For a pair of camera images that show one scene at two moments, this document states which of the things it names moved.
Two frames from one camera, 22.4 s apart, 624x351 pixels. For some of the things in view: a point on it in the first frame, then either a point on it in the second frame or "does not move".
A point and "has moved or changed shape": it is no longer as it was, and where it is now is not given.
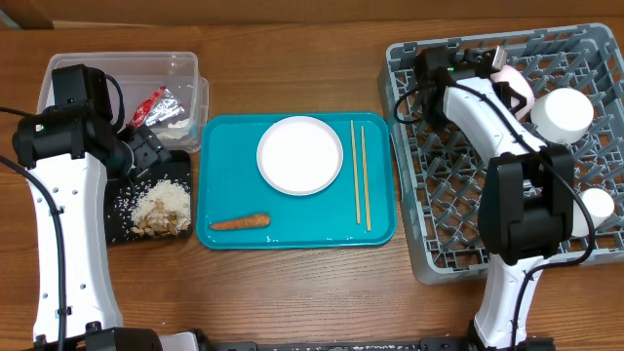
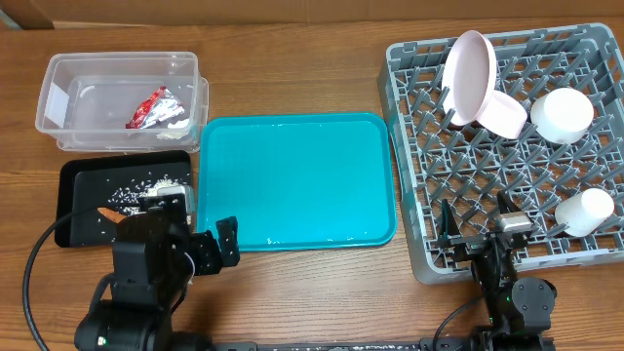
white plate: x=299 y=155 has moved or changed shape
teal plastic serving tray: x=237 y=210 does not move
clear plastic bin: x=139 y=74 does not move
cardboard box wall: x=22 y=15 does not move
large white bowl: x=563 y=115 does not move
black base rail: x=204 y=340 does not move
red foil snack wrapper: x=159 y=106 does not move
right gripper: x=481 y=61 to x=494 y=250
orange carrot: x=248 y=221 to x=111 y=214
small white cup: x=600 y=205 does not move
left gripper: x=149 y=150 to x=210 y=261
